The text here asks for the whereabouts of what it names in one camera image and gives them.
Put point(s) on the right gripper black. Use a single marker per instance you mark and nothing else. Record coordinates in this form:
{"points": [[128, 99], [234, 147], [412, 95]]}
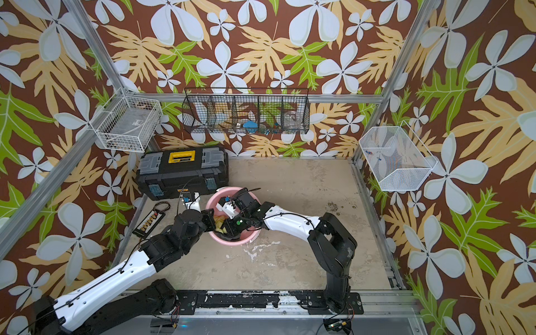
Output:
{"points": [[232, 232]]}

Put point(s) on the clear plastic jar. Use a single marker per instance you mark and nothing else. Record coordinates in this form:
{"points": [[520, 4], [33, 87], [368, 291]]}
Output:
{"points": [[292, 120]]}

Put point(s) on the blue item in basket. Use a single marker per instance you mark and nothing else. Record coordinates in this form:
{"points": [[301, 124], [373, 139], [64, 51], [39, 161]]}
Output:
{"points": [[250, 126]]}

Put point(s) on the yellow microfiber cloth black trim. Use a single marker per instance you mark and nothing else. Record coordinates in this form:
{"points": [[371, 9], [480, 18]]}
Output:
{"points": [[219, 221]]}

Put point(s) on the white mesh basket right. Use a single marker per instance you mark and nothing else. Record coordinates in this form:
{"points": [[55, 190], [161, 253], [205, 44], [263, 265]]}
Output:
{"points": [[397, 157]]}

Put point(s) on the black toolbox yellow label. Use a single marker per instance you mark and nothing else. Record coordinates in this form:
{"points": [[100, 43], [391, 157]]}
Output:
{"points": [[183, 172]]}

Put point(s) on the white wire basket left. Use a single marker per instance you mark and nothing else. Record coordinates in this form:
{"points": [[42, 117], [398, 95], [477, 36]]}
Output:
{"points": [[127, 122]]}

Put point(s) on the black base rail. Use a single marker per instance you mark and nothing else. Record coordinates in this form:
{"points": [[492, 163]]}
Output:
{"points": [[312, 302]]}

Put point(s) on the black wire basket rear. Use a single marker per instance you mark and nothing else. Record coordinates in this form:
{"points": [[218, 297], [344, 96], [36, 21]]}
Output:
{"points": [[226, 110]]}

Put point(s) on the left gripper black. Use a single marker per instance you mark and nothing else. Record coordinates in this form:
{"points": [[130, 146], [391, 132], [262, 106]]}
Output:
{"points": [[209, 218]]}

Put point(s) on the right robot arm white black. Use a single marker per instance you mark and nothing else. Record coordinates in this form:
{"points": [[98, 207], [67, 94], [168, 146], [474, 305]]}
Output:
{"points": [[333, 246]]}

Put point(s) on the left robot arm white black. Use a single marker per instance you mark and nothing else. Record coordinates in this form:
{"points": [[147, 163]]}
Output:
{"points": [[96, 307]]}

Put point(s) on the left front aluminium post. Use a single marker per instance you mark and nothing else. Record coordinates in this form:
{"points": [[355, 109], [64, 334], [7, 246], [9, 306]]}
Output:
{"points": [[18, 224]]}

